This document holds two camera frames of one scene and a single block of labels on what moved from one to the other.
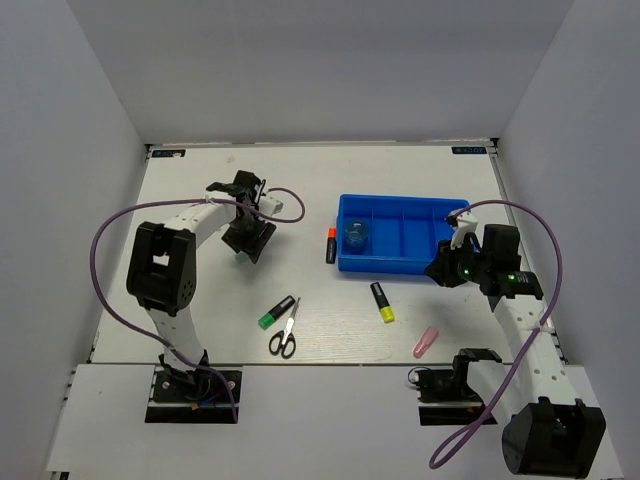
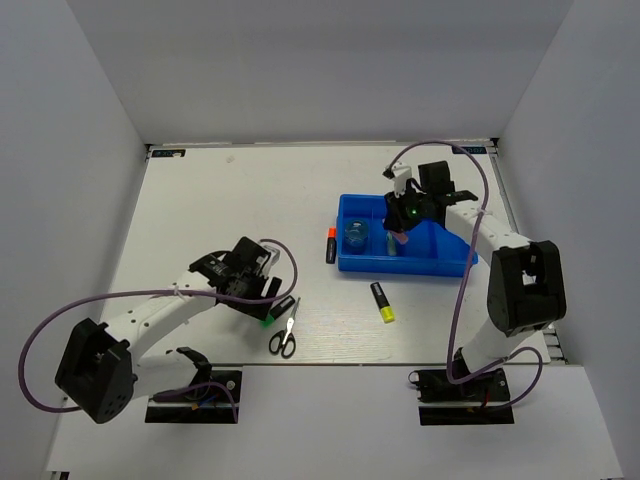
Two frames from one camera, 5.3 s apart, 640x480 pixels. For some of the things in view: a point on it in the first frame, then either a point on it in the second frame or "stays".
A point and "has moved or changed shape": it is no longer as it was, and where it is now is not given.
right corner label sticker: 468,149 stays
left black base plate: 200,395 stays
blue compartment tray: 392,233 stays
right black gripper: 441,269 to 395,218
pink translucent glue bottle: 428,337 to 400,237
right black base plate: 446,397 stays
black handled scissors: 286,333 stays
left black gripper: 253,245 to 257,310
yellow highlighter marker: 386,309 stays
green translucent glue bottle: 242,258 has moved or changed shape
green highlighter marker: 266,320 stays
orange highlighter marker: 331,249 stays
